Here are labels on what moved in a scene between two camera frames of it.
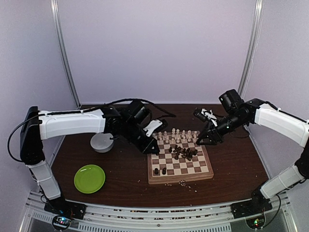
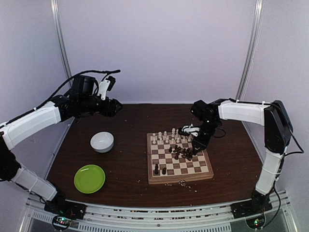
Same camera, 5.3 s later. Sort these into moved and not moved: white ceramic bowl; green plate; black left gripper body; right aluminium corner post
Moved: black left gripper body
Not moved: green plate; white ceramic bowl; right aluminium corner post
